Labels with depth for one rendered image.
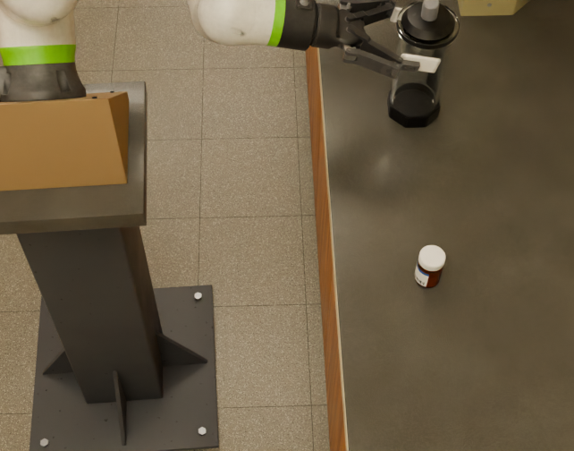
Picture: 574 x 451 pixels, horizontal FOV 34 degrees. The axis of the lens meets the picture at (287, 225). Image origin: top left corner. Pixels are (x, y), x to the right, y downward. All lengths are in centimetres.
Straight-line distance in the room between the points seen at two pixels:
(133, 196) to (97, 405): 95
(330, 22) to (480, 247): 46
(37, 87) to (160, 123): 145
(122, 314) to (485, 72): 93
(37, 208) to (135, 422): 93
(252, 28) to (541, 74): 64
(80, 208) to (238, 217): 116
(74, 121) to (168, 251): 121
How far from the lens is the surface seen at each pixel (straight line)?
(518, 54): 197
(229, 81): 315
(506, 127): 183
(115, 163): 167
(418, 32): 163
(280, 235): 276
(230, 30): 157
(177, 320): 261
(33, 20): 150
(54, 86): 163
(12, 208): 173
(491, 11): 203
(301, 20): 159
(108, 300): 205
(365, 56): 160
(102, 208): 169
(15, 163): 169
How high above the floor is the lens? 230
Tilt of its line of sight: 56 degrees down
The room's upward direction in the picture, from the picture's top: 1 degrees clockwise
